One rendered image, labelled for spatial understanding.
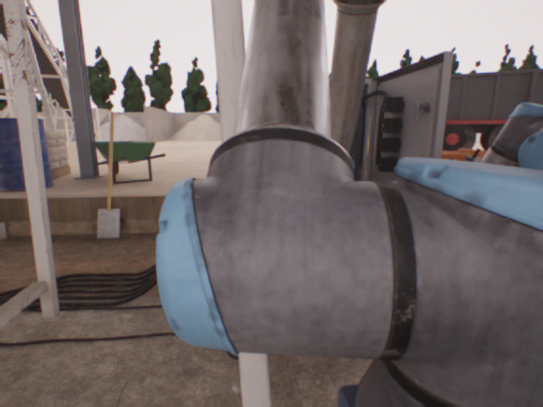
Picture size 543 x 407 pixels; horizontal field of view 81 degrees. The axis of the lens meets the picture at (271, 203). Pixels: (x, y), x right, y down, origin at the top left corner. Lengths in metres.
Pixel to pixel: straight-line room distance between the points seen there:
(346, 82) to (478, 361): 0.66
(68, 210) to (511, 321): 3.87
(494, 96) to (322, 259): 9.20
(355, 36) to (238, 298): 0.64
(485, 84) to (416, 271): 9.25
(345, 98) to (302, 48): 0.44
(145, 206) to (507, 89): 8.27
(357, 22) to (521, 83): 8.84
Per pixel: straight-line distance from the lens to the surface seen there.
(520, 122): 0.91
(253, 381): 0.88
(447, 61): 0.89
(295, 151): 0.26
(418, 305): 0.24
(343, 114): 0.86
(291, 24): 0.44
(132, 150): 4.99
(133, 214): 3.70
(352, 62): 0.80
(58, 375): 1.88
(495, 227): 0.24
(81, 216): 3.91
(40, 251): 2.18
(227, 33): 0.82
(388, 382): 0.35
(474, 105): 9.40
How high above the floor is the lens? 1.07
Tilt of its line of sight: 13 degrees down
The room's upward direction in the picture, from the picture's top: straight up
